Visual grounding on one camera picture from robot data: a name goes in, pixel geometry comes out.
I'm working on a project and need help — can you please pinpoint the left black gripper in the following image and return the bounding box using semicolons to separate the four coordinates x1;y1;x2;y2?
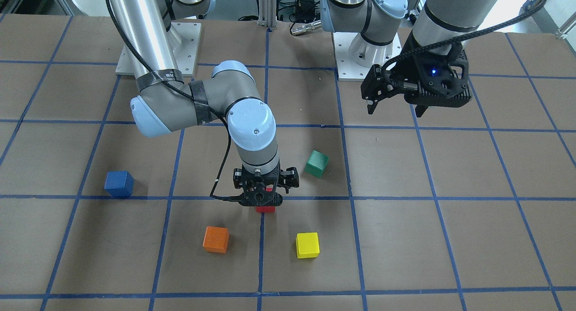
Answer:
361;54;429;118

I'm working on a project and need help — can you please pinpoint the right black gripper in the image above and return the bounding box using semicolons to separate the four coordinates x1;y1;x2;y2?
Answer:
233;165;300;194

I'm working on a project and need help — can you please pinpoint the red wooden block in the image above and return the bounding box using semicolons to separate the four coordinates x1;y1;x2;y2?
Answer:
255;187;276;213

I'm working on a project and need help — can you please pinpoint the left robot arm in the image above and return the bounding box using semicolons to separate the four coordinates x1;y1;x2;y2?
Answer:
320;0;498;117

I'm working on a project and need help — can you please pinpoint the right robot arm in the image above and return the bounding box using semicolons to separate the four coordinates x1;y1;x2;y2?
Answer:
105;0;300;194

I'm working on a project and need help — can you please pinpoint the green wooden block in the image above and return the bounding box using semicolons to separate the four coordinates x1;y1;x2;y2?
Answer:
305;150;330;178

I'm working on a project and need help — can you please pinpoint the orange wooden block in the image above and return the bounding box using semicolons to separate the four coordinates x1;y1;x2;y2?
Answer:
203;225;229;253

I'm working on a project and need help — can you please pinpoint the yellow wooden block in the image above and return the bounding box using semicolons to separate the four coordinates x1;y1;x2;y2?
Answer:
296;232;320;258

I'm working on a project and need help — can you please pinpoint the blue wooden block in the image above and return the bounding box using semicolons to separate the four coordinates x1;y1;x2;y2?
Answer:
103;170;134;198

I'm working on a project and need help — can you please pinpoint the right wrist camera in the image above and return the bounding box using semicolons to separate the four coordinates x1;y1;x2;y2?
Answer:
239;187;284;207

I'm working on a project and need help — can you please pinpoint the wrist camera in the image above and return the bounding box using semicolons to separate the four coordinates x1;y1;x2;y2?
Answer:
421;44;473;108
239;187;284;207

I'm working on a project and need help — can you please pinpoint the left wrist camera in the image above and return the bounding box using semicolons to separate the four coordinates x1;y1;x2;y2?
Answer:
421;44;473;108

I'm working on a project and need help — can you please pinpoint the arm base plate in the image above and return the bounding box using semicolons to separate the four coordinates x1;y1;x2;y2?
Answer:
115;22;201;77
333;32;401;81

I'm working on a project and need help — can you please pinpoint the aluminium frame post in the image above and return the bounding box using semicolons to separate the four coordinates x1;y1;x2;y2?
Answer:
257;0;278;30

